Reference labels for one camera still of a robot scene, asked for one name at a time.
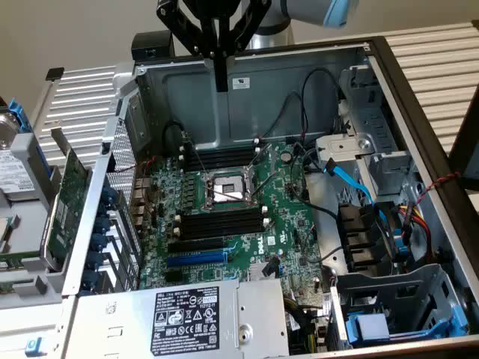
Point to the round coin battery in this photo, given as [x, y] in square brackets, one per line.
[287, 156]

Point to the metal disk bay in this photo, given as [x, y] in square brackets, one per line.
[411, 284]

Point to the blue disk carrier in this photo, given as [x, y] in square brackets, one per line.
[370, 327]

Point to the metal optical drive cage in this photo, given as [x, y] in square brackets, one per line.
[374, 119]

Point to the silver chipset heatsink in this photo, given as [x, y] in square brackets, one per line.
[256, 271]

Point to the black RAM slot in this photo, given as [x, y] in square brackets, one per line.
[221, 149]
[221, 154]
[221, 233]
[221, 214]
[221, 165]
[221, 220]
[221, 159]

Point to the blue expansion slot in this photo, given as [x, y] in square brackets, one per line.
[194, 259]

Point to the silver power supply box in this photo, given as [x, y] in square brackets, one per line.
[123, 321]

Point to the CPU socket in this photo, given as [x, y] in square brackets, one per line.
[230, 183]

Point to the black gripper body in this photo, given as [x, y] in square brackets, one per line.
[217, 9]

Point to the blue card retention clip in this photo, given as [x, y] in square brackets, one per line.
[90, 279]
[102, 225]
[109, 195]
[99, 243]
[95, 260]

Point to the black box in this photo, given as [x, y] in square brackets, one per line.
[153, 45]

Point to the blue case latch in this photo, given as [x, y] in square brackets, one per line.
[33, 346]

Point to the thin metal locking lever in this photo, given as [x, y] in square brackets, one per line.
[224, 191]
[196, 153]

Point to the metal socket cover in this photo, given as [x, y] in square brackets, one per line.
[250, 179]

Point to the long black expansion slot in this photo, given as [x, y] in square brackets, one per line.
[194, 245]

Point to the grey parts rack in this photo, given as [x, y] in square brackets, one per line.
[26, 149]

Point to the short black expansion slot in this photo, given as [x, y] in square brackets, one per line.
[174, 276]

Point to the installed RAM stick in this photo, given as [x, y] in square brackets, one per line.
[221, 226]

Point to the blue disk rail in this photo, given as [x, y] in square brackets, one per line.
[16, 112]

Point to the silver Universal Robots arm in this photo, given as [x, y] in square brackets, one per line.
[273, 37]

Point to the green graphics card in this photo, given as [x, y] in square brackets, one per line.
[69, 194]

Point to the silver rear port block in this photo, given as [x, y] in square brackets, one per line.
[140, 196]
[142, 183]
[138, 222]
[139, 210]

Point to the green Dell motherboard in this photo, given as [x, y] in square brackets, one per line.
[247, 258]

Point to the silver hard disk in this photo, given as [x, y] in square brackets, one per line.
[11, 172]

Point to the black stand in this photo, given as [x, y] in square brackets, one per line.
[467, 149]

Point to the open metal PC case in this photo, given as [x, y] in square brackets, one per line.
[194, 108]

